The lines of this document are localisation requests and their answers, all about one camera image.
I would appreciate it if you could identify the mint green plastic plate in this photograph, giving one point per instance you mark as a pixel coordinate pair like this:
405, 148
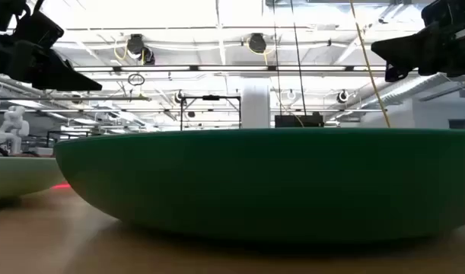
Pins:
19, 177

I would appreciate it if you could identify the large dark green plastic plate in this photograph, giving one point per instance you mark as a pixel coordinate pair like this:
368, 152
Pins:
255, 182

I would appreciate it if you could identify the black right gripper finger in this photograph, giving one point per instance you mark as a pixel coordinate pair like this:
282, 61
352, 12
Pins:
403, 47
392, 73

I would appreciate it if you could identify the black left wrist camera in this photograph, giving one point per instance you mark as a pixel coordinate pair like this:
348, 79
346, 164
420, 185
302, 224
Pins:
38, 30

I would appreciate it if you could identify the long ceiling light strip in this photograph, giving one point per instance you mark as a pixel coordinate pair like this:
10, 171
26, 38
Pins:
232, 68

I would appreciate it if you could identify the black background camera rig frame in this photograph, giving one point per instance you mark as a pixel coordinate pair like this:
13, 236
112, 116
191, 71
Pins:
211, 97

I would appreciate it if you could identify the white building column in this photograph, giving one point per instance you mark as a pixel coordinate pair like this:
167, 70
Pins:
255, 106

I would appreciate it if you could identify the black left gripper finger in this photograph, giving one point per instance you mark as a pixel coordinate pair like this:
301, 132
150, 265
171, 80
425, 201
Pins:
64, 78

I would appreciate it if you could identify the background workstation with black frame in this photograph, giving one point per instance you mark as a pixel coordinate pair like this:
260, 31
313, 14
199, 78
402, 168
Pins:
70, 132

